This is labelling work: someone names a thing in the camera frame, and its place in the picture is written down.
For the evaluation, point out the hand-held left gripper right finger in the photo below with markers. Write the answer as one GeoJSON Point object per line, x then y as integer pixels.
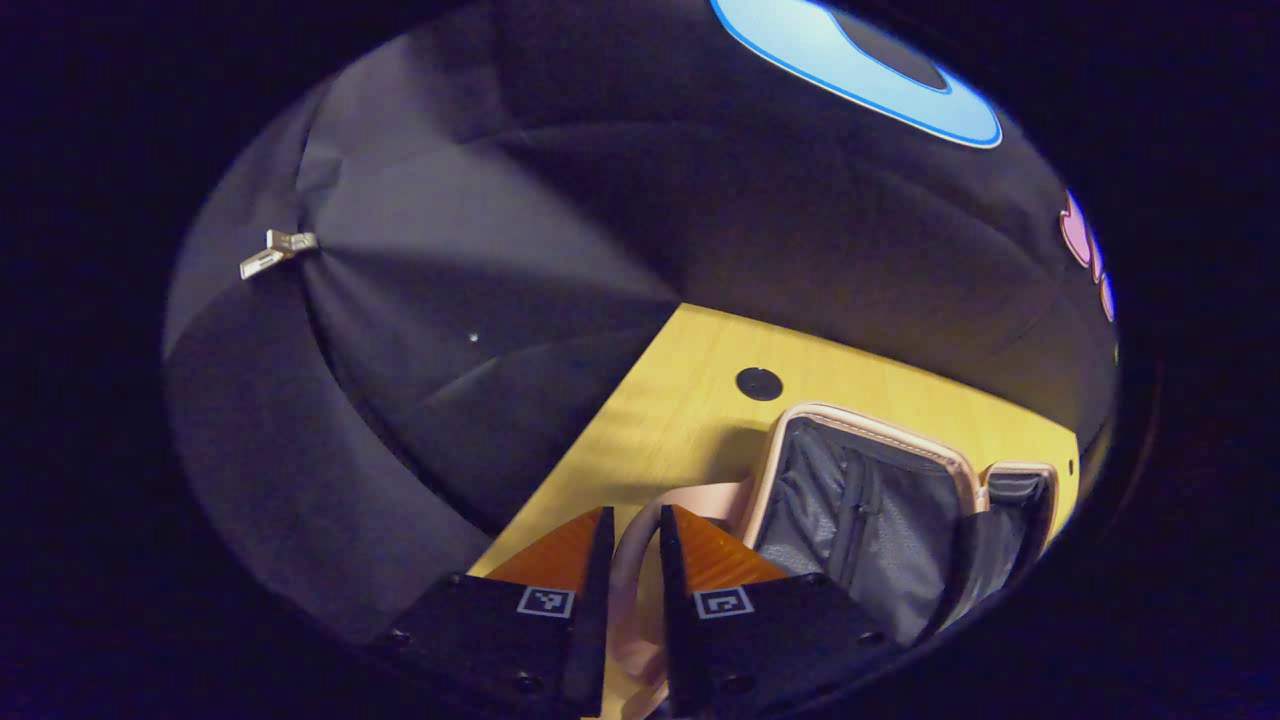
{"type": "Point", "coordinates": [675, 620]}

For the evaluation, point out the silver cloth clip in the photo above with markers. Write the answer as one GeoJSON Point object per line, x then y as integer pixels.
{"type": "Point", "coordinates": [290, 242]}

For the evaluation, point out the pink suitcase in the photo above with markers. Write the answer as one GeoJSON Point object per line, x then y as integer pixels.
{"type": "Point", "coordinates": [860, 520]}

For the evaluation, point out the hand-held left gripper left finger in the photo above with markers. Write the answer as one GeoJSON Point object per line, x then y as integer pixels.
{"type": "Point", "coordinates": [590, 620]}

